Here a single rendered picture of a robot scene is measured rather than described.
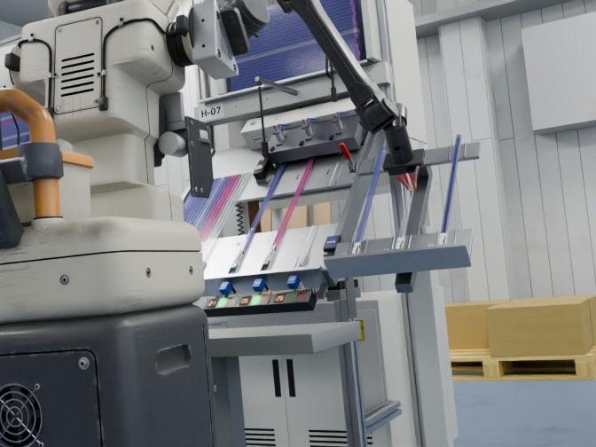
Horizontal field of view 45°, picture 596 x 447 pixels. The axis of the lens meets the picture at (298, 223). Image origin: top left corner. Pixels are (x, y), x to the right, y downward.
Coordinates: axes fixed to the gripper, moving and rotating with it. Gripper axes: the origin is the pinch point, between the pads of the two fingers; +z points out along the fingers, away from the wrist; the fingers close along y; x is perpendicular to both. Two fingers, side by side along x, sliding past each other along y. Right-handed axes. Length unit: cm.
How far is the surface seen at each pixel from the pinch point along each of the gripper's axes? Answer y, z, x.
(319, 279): 25.6, 12.3, 20.1
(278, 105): 55, 0, -58
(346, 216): 20.9, 8.2, -0.5
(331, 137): 31.1, 2.4, -35.0
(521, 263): 10, 247, -232
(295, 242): 35.7, 10.6, 5.7
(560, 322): -18, 203, -136
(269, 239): 45.5, 11.2, 2.1
